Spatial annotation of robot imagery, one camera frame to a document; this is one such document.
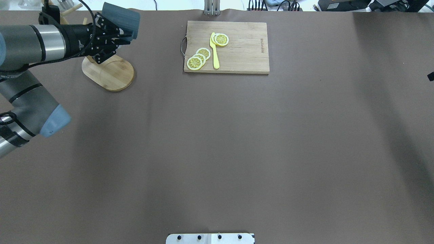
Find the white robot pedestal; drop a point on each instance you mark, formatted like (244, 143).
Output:
(211, 238)

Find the wooden cup rack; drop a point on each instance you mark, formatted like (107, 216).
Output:
(115, 74)

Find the lemon slice on knife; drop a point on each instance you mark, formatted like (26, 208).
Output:
(220, 39)

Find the middle lemon slice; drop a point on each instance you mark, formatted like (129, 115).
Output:
(201, 57)

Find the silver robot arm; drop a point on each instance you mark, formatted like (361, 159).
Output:
(35, 111)

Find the dark teal mug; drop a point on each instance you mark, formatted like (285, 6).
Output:
(125, 19)

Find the aluminium frame post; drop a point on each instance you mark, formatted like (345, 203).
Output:
(212, 7)

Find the lemon slice stack end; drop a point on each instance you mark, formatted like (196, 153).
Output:
(193, 63)

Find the yellow plastic knife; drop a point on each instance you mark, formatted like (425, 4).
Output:
(216, 64)

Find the bamboo cutting board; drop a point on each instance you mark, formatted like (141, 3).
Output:
(246, 53)

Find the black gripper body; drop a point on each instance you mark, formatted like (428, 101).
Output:
(77, 39)

